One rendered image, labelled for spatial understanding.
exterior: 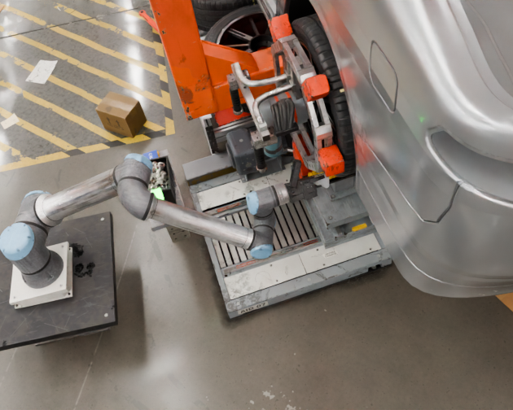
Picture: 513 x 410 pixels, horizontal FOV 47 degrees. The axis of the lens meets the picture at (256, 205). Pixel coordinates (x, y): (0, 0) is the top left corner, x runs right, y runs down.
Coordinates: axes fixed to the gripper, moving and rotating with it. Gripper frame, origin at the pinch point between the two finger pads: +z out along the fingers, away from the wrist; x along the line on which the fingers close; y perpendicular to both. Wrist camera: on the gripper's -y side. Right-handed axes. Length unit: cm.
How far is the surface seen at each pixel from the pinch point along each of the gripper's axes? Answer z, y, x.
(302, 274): -20, 48, -31
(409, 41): 5, -41, 101
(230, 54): -21, -61, -42
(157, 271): -88, 31, -59
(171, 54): -47, -67, -24
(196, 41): -36, -69, -22
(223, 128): -32, -28, -81
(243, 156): -29, -13, -49
